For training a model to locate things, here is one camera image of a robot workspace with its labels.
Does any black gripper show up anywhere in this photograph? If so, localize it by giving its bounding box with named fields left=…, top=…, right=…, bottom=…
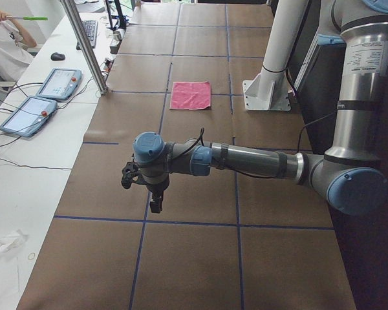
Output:
left=146, top=180, right=169, bottom=214

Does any pink towel with white edge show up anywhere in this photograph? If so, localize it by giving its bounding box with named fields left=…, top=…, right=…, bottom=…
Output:
left=170, top=81, right=211, bottom=110

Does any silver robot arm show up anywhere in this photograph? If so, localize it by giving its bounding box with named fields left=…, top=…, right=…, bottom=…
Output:
left=122, top=1, right=388, bottom=215

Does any upper blue teach pendant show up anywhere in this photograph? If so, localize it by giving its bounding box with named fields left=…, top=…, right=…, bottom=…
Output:
left=36, top=68, right=82, bottom=101

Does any blue teach pendant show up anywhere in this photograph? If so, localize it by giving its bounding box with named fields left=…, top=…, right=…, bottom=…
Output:
left=0, top=96, right=58, bottom=138
left=36, top=68, right=82, bottom=101

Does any lower blue teach pendant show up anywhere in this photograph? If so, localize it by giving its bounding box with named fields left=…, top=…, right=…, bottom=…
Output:
left=0, top=96, right=58, bottom=138

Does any crumpled white tissue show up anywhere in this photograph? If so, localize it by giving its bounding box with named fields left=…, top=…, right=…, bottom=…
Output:
left=0, top=229, right=29, bottom=254

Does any white pillar with base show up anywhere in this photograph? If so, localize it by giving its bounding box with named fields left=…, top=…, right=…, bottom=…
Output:
left=242, top=0, right=309, bottom=111

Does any small metal cup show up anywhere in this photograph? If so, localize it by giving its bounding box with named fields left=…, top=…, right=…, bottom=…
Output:
left=113, top=31, right=122, bottom=41

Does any black computer mouse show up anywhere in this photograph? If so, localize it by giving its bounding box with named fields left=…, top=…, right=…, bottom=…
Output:
left=50, top=52, right=65, bottom=61

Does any black keyboard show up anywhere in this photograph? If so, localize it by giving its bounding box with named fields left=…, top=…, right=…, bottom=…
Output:
left=82, top=20, right=98, bottom=48

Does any person in white shirt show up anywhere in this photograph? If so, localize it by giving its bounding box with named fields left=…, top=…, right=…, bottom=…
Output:
left=0, top=10, right=37, bottom=81

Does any green stick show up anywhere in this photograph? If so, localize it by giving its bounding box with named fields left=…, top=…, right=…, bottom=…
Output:
left=9, top=16, right=49, bottom=21

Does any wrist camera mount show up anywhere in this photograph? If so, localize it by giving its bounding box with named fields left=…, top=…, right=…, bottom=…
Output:
left=121, top=161, right=146, bottom=189

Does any aluminium frame post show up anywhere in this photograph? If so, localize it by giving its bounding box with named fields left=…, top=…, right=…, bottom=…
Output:
left=61, top=0, right=108, bottom=95

